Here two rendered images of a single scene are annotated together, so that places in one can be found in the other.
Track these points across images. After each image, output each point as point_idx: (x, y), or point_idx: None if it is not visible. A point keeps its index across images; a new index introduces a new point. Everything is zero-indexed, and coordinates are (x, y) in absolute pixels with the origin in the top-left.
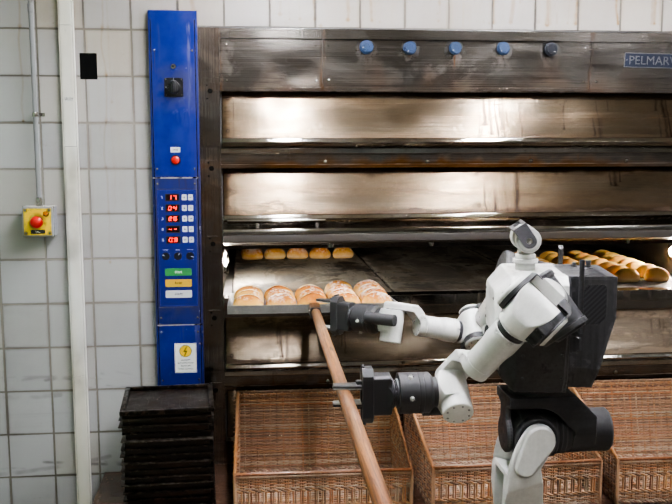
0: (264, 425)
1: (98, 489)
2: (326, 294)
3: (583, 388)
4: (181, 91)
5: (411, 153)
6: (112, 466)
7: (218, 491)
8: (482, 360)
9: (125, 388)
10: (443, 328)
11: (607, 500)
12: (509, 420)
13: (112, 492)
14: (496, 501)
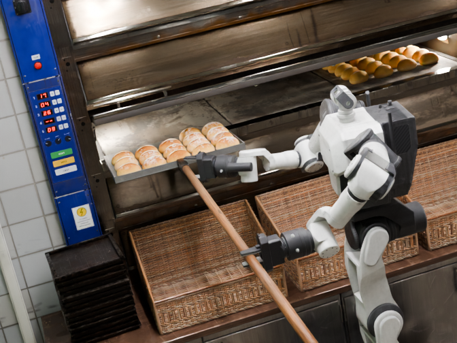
0: (156, 252)
1: (44, 333)
2: (183, 143)
3: None
4: (29, 8)
5: (226, 14)
6: (44, 310)
7: (137, 312)
8: (341, 216)
9: (45, 254)
10: (286, 160)
11: (422, 249)
12: (353, 229)
13: (56, 333)
14: (352, 282)
